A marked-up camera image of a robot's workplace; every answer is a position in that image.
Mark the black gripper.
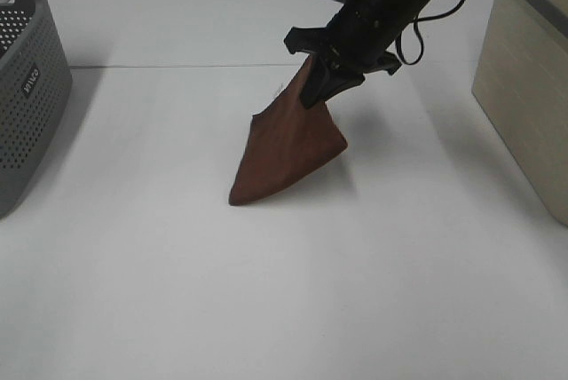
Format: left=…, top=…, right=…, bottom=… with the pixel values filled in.
left=284, top=0, right=398, bottom=109

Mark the brown towel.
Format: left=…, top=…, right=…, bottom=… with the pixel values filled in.
left=228, top=55, right=348, bottom=206

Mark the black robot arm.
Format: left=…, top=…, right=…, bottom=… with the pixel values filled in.
left=284, top=0, right=430, bottom=109

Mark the beige storage bin grey rim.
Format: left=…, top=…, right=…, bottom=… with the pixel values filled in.
left=472, top=0, right=567, bottom=224

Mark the grey perforated plastic basket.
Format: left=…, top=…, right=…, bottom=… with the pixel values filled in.
left=1, top=0, right=72, bottom=218

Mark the black cable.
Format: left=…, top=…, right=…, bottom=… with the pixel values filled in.
left=396, top=0, right=474, bottom=66

